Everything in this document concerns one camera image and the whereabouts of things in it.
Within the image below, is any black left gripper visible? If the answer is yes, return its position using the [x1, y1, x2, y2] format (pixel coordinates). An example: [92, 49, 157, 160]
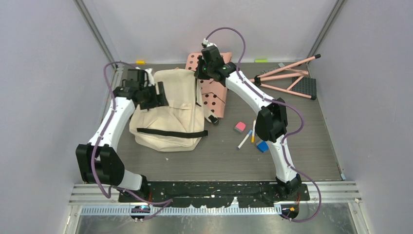
[139, 82, 168, 110]

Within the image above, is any beige canvas backpack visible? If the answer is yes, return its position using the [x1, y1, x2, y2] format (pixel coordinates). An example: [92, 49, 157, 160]
[129, 69, 219, 152]

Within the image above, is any pink eraser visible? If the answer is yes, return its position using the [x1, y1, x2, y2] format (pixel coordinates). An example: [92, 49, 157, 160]
[234, 121, 246, 133]

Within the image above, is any blue eraser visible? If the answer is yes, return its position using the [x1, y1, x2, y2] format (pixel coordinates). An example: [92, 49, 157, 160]
[256, 140, 269, 153]

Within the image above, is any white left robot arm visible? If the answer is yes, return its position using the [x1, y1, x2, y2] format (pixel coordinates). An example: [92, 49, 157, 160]
[75, 68, 168, 202]

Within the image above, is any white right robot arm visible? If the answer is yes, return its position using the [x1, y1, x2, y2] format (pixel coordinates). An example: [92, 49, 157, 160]
[195, 45, 301, 200]

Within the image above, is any green block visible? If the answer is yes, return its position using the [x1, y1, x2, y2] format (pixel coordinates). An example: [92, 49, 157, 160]
[254, 59, 268, 63]

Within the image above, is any grey lego strip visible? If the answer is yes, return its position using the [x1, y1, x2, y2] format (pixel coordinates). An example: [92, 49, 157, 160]
[261, 63, 285, 75]

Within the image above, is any pink folding tripod stand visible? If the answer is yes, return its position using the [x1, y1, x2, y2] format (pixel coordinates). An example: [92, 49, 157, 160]
[250, 54, 321, 100]

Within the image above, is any white blue marker pen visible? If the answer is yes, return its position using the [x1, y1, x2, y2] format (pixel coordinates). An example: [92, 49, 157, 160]
[236, 130, 252, 150]

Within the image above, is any dark grey lego baseplate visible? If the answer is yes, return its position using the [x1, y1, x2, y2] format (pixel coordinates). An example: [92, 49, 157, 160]
[291, 77, 317, 100]

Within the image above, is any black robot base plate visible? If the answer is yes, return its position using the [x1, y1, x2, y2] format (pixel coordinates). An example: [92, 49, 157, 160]
[136, 181, 310, 208]

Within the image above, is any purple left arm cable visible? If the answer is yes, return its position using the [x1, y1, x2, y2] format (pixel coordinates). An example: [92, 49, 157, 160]
[90, 61, 173, 221]

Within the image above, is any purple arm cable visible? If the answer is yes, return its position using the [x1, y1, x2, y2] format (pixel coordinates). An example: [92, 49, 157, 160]
[205, 27, 322, 223]
[90, 61, 173, 221]

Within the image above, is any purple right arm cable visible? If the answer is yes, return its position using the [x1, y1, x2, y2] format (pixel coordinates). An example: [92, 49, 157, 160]
[205, 27, 322, 223]

